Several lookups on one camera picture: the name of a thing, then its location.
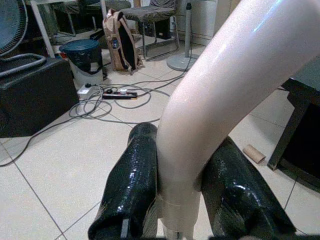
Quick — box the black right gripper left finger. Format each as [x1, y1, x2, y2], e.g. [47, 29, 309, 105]
[87, 122, 159, 240]

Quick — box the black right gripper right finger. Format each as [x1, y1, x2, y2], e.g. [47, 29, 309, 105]
[194, 135, 297, 240]

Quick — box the white curved broom handle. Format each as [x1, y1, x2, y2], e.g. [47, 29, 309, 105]
[156, 0, 320, 240]

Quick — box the cardboard paper roll tube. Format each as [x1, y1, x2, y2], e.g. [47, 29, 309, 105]
[242, 144, 267, 165]

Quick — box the dark wooden table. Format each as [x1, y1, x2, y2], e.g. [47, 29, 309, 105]
[267, 56, 320, 194]

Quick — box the black power strip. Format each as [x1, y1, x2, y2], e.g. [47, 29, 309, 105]
[102, 91, 139, 100]

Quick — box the white power adapter box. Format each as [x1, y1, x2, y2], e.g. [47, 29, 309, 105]
[76, 83, 99, 100]

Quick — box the white bin with blue lid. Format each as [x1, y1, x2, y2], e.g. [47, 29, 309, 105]
[59, 38, 108, 87]

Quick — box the black box cabinet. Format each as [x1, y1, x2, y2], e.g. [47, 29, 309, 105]
[0, 58, 80, 138]

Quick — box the tan and black backpack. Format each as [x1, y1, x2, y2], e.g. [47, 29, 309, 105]
[102, 8, 145, 75]

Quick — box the grey standing fan base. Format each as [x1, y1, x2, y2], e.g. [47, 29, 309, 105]
[166, 2, 200, 72]

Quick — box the grey bent tube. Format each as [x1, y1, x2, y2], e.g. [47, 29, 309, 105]
[0, 53, 48, 78]

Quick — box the white table leg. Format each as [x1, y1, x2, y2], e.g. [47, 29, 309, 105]
[29, 0, 56, 59]

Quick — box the electric fan with grille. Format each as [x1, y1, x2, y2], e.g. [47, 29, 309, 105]
[0, 0, 28, 58]

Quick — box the grey floor cable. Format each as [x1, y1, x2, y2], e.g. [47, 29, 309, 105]
[0, 48, 201, 167]

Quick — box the metal frame chair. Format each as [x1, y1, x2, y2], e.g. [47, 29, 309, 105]
[119, 0, 181, 62]

